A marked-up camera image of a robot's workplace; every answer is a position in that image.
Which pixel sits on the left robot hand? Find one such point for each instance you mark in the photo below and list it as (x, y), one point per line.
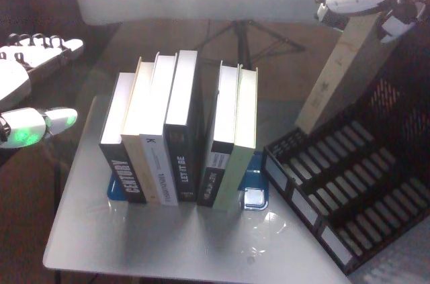
(16, 79)

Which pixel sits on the white book with K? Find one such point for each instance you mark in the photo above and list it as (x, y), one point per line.
(161, 96)

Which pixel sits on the cream book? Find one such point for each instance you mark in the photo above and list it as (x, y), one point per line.
(342, 72)

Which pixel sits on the black Let It Be book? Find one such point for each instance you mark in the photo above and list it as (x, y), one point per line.
(183, 89)

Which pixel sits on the black tripod stand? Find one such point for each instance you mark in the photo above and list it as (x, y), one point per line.
(243, 39)

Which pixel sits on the black file rack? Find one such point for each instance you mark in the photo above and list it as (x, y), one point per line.
(369, 196)

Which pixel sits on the light green book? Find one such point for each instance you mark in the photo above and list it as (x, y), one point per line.
(245, 106)

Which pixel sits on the black Century book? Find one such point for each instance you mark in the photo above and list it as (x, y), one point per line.
(116, 109)

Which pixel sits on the black book with white label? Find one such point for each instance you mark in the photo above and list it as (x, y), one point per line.
(225, 106)

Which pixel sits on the beige book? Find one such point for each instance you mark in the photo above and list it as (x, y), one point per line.
(137, 102)

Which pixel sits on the blue bookend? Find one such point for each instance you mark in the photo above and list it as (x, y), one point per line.
(257, 193)

